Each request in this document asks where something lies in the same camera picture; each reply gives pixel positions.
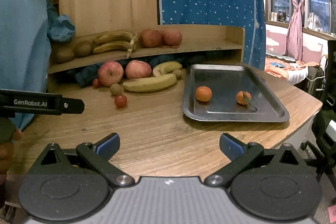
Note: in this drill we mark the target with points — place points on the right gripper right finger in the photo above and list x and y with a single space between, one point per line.
242 156

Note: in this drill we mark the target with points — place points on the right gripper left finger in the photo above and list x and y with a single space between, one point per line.
96 157

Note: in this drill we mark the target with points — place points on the mandarin with green leaf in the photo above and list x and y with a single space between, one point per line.
243 98

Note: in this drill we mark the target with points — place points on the red cherry tomato front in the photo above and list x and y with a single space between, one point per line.
120 101

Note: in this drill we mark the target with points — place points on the red cherry tomato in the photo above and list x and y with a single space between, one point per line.
96 83
120 101

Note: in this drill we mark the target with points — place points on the plain orange mandarin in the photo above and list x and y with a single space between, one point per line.
203 94

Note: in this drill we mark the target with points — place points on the long yellow banana front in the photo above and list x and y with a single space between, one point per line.
150 84

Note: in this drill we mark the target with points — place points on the red apple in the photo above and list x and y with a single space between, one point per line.
137 70
110 73

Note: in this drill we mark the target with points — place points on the curved yellow banana back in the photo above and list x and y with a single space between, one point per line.
165 68

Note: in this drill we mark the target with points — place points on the person left hand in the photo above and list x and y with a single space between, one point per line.
10 132

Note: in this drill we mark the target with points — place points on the light blue hanging shirt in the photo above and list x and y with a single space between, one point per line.
25 46

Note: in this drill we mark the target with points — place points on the metal baking tray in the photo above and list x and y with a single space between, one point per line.
226 81

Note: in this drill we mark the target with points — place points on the shelf kiwi left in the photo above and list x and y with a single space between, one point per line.
63 55

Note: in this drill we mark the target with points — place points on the shelf kiwi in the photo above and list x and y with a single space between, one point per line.
83 49
63 55

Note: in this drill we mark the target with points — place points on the red cherry tomato back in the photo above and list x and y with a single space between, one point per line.
96 83

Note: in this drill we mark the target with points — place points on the black office chair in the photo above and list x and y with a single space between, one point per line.
323 126

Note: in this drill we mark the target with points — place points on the crumpled blue cloth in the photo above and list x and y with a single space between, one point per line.
61 29

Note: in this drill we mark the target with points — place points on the shelf kiwi right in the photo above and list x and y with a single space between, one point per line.
83 49

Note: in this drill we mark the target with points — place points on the bed with orange bedding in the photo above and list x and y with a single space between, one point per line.
293 73

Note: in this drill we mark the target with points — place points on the wooden desk shelf riser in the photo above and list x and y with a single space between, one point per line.
196 38

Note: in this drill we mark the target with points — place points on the shelf apple left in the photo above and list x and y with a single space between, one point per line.
151 38

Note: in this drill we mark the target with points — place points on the shelf apple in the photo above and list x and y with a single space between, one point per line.
151 38
171 37

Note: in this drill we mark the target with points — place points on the shelf apple right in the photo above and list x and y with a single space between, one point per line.
171 37

